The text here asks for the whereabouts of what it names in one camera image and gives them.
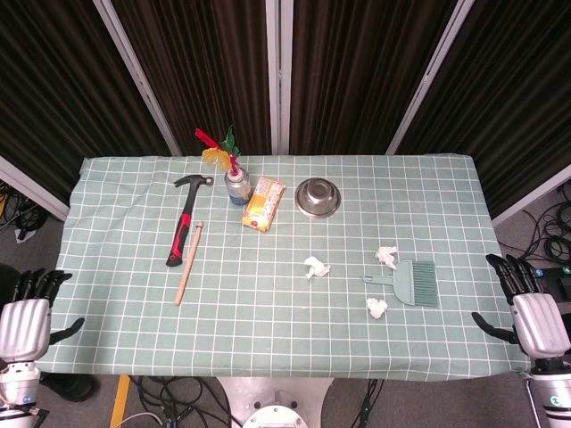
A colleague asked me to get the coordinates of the yellow biscuit package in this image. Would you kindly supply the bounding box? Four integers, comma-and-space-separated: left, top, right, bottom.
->
242, 177, 286, 232

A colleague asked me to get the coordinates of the wooden stick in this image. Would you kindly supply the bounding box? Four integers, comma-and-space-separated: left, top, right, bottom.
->
173, 221, 204, 307

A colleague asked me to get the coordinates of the small green hand broom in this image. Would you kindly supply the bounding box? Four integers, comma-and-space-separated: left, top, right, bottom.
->
361, 260, 438, 309

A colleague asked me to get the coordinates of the dark ribbed partition panel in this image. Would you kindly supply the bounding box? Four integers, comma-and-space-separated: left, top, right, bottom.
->
289, 0, 460, 156
106, 0, 273, 156
0, 0, 173, 206
396, 0, 571, 219

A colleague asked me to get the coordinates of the black shoe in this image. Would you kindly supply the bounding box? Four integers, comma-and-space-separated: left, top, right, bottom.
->
40, 372, 100, 403

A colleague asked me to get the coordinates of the red yellow artificial flower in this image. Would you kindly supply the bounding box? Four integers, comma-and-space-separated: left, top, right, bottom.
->
194, 124, 242, 179

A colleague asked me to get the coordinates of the green checked tablecloth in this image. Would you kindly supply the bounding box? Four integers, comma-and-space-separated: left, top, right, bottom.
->
35, 153, 532, 383

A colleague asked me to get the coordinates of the grey aluminium partition frame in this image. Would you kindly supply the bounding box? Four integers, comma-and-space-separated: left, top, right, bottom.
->
490, 164, 571, 228
93, 0, 185, 156
385, 0, 476, 156
266, 0, 294, 156
0, 155, 71, 222

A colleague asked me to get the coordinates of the black floor cable bundle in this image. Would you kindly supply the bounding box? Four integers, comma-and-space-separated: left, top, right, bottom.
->
122, 375, 236, 428
501, 180, 571, 273
0, 177, 50, 244

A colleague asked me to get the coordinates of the metal can vase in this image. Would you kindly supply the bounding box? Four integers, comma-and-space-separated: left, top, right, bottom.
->
224, 168, 252, 206

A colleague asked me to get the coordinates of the white paper ball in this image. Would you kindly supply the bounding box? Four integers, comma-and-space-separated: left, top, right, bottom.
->
366, 297, 388, 320
374, 245, 399, 271
303, 256, 333, 281

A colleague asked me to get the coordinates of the stainless steel bowl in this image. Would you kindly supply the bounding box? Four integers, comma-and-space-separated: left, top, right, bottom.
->
294, 177, 343, 219

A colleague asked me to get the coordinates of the white floor cable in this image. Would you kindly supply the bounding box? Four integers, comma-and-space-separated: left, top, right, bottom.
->
120, 412, 165, 428

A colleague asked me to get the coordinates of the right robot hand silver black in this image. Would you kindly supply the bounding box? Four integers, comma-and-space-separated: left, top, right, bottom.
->
471, 252, 571, 361

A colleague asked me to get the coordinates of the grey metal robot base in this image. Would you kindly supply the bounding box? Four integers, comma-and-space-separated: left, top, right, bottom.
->
216, 376, 335, 428

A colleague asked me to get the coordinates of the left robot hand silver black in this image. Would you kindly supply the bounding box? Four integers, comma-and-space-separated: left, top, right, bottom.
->
0, 268, 86, 363

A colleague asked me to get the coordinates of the red black claw hammer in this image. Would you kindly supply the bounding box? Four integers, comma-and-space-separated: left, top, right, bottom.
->
165, 174, 214, 268

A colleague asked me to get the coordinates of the yellow floor tape strip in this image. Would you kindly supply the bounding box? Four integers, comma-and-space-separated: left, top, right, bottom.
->
110, 374, 131, 428

